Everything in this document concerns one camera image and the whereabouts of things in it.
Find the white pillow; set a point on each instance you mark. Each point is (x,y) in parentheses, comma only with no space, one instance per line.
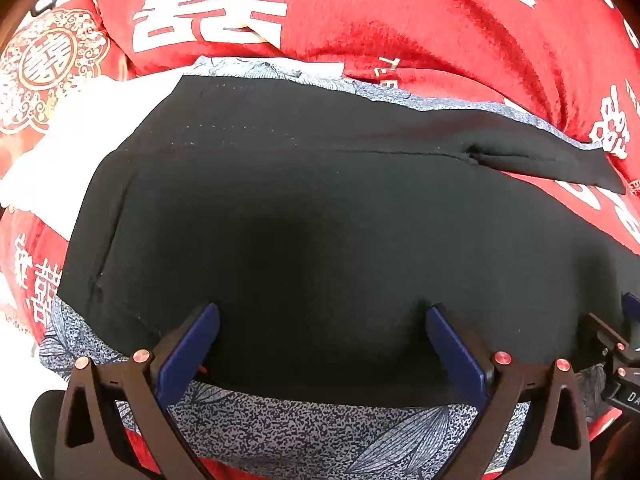
(75,150)

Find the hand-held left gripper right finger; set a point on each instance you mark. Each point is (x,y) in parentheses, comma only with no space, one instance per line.
(457,355)

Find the black pants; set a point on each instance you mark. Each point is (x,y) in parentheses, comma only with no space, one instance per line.
(325,240)

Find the dark rectangular object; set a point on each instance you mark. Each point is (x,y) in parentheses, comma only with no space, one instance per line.
(46,0)

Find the red gold embroidered pillow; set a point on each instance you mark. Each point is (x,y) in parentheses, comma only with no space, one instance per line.
(45,60)

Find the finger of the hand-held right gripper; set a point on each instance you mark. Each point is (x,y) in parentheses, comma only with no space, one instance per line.
(605,332)

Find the red printed blanket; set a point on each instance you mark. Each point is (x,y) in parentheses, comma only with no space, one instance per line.
(450,30)

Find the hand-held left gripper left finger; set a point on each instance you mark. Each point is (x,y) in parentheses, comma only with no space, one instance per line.
(186,355)

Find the blue white patterned sheet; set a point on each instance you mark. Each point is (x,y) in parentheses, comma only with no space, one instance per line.
(280,432)

